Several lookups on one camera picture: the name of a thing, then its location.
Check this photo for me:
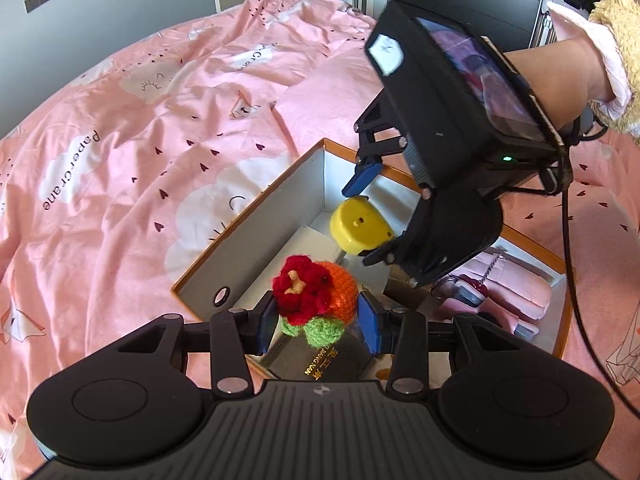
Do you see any pink printed duvet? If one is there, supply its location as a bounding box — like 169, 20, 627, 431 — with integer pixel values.
0, 0, 640, 480

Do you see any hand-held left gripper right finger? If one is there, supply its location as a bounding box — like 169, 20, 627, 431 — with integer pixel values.
357, 291, 551, 396

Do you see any crocheted red orange flower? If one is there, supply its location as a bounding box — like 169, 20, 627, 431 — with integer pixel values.
271, 255, 361, 348

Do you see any metal keychain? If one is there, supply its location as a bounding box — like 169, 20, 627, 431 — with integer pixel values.
440, 255, 503, 308

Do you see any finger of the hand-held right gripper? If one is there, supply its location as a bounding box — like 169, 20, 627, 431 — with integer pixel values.
342, 91, 411, 198
360, 187, 436, 287

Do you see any yellow round toy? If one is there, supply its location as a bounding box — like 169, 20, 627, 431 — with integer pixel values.
329, 197, 396, 256

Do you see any grey brown small box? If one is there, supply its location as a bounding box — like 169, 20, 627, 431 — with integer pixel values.
382, 272, 441, 321

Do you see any black box with gold print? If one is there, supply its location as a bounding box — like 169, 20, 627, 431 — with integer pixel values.
267, 332, 373, 381

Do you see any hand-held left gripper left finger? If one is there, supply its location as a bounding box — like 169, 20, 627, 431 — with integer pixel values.
102, 294, 277, 397

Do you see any pink pouch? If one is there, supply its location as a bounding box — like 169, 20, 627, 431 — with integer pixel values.
440, 250, 556, 326

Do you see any orange cardboard box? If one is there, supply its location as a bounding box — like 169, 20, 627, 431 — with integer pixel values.
171, 139, 575, 396

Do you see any person's right forearm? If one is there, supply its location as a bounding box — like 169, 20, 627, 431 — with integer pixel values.
500, 0, 640, 136

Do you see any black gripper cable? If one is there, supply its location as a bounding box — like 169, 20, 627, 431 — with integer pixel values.
550, 110, 640, 418

